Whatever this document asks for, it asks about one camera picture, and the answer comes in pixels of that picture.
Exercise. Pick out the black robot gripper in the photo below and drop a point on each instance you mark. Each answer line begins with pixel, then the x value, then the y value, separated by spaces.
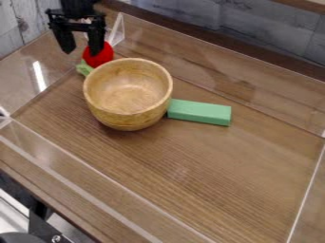
pixel 76 16

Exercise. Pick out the red toy fruit green stem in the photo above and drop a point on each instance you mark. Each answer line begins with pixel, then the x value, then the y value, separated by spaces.
pixel 91 61

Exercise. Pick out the light wooden bowl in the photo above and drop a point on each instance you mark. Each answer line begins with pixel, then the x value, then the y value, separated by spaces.
pixel 127 92

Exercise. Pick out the green rectangular block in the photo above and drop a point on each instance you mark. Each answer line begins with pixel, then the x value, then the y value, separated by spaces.
pixel 199 112

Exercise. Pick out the clear acrylic tray wall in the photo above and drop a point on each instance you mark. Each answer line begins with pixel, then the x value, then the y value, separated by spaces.
pixel 182 182

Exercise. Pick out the black metal table frame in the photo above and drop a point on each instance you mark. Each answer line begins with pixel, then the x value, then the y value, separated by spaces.
pixel 27 217

